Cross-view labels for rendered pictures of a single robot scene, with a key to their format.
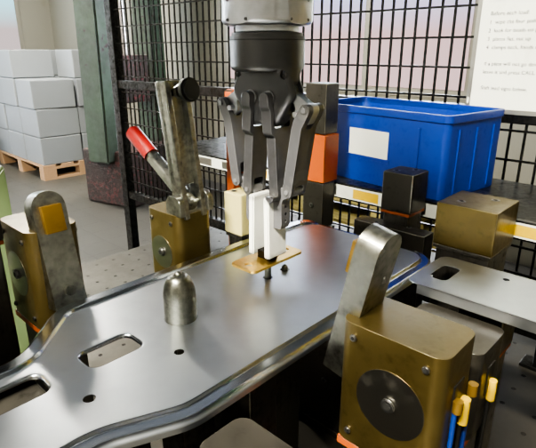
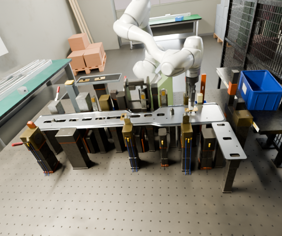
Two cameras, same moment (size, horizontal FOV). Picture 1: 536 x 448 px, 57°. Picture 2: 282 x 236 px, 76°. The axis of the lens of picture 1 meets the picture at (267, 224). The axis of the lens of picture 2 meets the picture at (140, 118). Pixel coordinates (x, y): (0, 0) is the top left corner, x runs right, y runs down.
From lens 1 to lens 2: 84 cm
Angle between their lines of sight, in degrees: 52
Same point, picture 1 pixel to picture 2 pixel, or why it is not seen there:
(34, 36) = not seen: outside the picture
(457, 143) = (256, 97)
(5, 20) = not seen: outside the picture
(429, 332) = (187, 129)
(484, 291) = (220, 130)
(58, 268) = (162, 100)
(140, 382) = (159, 119)
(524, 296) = (225, 134)
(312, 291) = (193, 117)
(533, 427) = (250, 168)
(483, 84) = not seen: outside the picture
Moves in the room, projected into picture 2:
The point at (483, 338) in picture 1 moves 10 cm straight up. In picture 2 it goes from (209, 136) to (211, 122)
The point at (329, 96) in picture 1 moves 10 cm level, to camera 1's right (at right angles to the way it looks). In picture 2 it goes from (234, 75) to (250, 79)
